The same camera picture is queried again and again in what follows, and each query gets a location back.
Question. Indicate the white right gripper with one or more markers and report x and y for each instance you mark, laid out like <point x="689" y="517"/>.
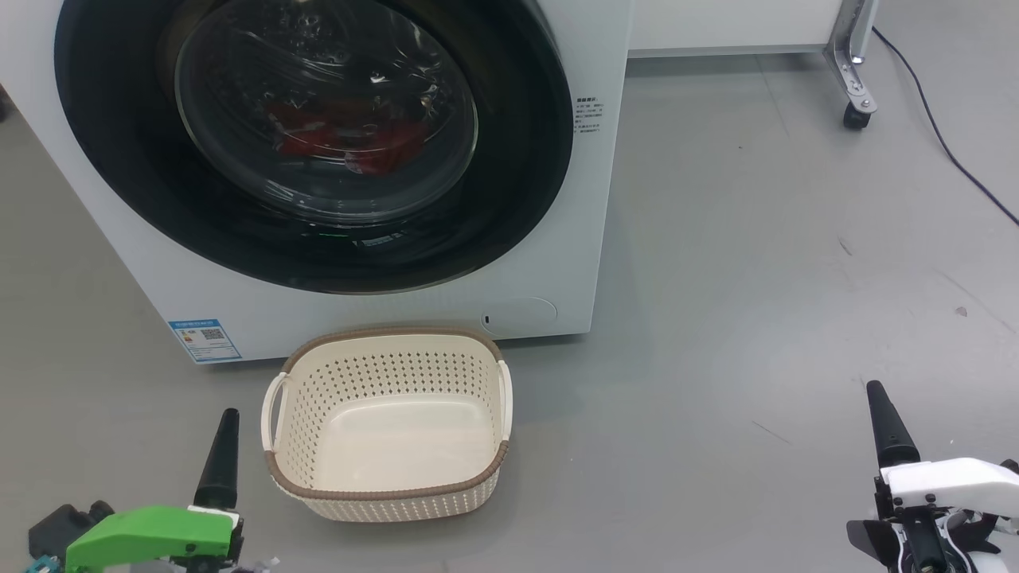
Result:
<point x="947" y="481"/>

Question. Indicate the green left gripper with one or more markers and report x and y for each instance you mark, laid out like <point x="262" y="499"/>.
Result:
<point x="143" y="533"/>

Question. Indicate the round black glass washer door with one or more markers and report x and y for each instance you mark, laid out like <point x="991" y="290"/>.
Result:
<point x="119" y="159"/>

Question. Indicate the red garment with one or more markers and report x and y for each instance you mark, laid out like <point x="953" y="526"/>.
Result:
<point x="358" y="139"/>

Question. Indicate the cream perforated laundry basket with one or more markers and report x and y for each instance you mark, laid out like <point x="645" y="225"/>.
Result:
<point x="398" y="446"/>

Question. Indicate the white front-load washing machine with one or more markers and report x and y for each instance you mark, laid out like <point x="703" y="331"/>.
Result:
<point x="103" y="199"/>

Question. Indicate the blue energy label sticker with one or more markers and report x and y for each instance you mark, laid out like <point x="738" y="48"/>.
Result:
<point x="205" y="341"/>

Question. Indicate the round filter cover flap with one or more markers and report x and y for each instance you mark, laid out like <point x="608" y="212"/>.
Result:
<point x="521" y="316"/>

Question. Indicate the printed warning text label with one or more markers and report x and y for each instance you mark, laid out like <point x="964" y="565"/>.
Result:
<point x="589" y="115"/>

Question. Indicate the white partition panel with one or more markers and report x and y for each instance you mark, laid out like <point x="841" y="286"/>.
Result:
<point x="716" y="24"/>

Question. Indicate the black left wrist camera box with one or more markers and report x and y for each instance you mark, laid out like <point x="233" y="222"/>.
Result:
<point x="68" y="529"/>

